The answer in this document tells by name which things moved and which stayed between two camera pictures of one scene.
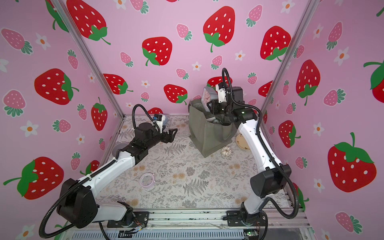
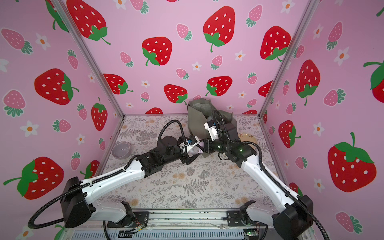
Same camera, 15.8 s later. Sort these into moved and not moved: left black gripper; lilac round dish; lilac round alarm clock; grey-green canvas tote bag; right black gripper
Moved: lilac round alarm clock; right black gripper; left black gripper
Not moved: lilac round dish; grey-green canvas tote bag
